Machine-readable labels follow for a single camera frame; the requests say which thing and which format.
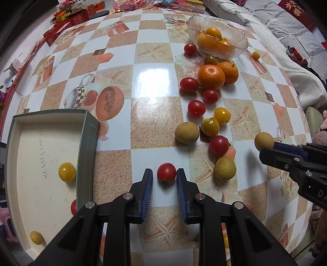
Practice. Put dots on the top red cherry tomato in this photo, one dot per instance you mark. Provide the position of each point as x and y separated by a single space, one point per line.
190 49

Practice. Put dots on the middle red cherry tomato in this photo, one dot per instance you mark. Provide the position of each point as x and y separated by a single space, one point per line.
196 108

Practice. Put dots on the orange mandarin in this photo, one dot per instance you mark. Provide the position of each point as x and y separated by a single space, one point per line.
211 77
230 71

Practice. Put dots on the red gift box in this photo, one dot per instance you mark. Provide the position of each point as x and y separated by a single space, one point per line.
75 18

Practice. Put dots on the small red cherry tomato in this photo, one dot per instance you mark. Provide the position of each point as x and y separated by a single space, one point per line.
73 207

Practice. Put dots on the rear orange mandarin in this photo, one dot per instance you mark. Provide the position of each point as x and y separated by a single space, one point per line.
230 71

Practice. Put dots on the brown longan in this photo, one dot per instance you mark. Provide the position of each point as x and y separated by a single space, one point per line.
187 132
36 238
263 140
225 168

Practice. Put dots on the green cream cardboard tray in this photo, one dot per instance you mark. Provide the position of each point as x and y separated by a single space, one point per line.
38 143

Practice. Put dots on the red tomato beside mandarin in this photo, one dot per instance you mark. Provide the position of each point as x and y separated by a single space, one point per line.
210 96

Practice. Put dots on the yellow cherry tomato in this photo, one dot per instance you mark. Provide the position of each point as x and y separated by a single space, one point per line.
222 115
67 172
210 127

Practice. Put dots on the front orange mandarin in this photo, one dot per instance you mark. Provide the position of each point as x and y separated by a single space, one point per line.
211 77

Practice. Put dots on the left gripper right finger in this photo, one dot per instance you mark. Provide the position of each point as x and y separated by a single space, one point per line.
186 191

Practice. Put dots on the lone red cherry tomato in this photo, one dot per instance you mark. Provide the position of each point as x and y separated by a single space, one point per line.
166 173

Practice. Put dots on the white quilted cushion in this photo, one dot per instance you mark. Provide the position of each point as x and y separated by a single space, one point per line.
310 89

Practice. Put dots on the clear glass fruit bowl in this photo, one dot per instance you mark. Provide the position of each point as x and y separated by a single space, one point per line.
232 44

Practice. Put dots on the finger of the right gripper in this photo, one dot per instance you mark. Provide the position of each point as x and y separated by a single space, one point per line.
282 155

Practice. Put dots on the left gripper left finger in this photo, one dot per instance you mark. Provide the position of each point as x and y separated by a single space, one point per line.
142 195

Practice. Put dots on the left red cherry tomato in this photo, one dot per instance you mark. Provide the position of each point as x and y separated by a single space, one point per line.
188 85

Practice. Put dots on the mandarin in bowl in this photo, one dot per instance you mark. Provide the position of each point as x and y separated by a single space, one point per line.
214 32

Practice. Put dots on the large red cherry tomato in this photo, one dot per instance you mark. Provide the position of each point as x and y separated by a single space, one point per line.
219 145

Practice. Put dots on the far small yellow tomato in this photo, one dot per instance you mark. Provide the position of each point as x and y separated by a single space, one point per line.
256 55

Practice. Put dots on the pink fluffy cloth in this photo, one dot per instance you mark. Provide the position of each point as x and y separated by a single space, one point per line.
320 137

